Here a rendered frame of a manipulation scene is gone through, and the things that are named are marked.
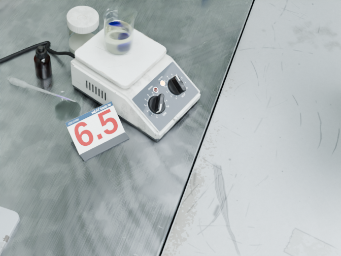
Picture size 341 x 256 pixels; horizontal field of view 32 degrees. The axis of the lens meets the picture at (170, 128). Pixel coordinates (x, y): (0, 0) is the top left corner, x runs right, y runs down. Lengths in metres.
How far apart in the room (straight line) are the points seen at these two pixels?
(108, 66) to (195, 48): 0.23
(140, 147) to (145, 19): 0.32
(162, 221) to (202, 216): 0.07
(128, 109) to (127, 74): 0.06
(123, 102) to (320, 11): 0.53
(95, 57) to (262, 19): 0.41
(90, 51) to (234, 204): 0.36
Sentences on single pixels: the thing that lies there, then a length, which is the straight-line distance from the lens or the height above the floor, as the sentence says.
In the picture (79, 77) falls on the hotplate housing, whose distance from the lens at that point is 1.07.
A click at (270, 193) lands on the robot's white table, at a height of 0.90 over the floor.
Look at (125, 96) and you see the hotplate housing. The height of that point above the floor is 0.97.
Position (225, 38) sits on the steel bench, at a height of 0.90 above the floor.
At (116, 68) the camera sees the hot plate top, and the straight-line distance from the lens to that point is 1.03.
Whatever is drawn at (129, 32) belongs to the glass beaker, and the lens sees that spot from 1.02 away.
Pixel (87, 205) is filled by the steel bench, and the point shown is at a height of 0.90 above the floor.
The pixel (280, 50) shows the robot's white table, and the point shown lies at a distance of 1.24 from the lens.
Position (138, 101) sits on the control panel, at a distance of 1.02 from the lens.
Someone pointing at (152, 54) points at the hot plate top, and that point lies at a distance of 1.06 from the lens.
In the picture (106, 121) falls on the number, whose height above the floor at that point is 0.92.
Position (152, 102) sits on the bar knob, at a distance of 1.03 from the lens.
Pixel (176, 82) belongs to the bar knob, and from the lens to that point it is 1.05.
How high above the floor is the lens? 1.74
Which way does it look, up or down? 52 degrees down
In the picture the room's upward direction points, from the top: 8 degrees clockwise
